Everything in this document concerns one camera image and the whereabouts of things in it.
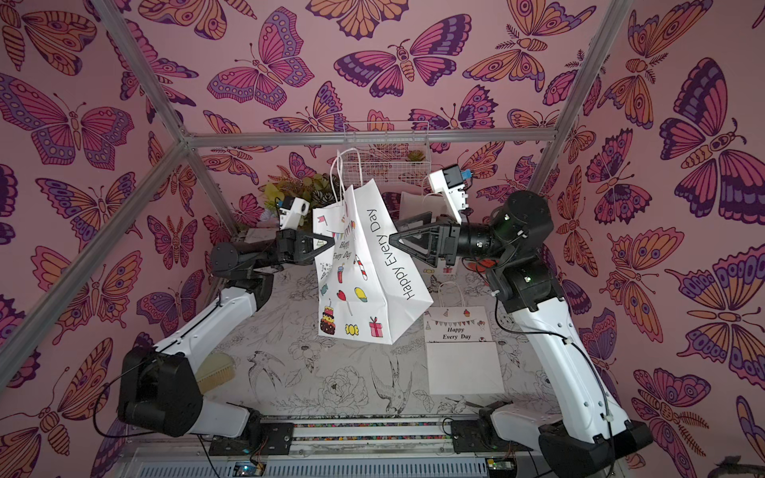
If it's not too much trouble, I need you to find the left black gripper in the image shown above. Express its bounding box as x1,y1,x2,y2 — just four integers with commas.
247,240,334,277

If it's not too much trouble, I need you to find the white party paper bag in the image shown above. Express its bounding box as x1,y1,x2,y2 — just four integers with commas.
422,281,505,396

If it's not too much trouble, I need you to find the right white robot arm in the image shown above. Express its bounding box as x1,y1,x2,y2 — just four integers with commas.
390,190,653,477

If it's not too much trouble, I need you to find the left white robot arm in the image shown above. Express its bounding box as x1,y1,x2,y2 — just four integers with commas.
117,229,335,445

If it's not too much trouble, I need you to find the potted green plant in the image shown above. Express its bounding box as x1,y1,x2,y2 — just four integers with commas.
259,173,340,214

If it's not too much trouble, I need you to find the red glove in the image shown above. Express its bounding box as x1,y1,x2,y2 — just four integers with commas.
465,259,496,274

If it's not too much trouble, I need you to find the small succulent in basket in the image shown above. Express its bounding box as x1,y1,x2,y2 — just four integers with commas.
406,151,426,163

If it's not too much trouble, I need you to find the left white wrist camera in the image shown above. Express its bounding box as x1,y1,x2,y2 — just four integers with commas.
276,196,310,230

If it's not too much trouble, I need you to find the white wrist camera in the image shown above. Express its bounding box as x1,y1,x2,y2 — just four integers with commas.
276,196,310,230
428,165,472,224

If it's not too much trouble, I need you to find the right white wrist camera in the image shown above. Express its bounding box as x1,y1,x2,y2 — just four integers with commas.
428,165,472,224

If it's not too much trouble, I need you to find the white wire wall basket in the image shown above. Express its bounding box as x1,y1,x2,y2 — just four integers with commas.
335,119,432,189

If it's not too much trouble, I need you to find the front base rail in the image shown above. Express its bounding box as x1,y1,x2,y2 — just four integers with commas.
136,415,599,478

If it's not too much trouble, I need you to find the aluminium frame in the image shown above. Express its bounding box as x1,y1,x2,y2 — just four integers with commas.
0,0,635,478

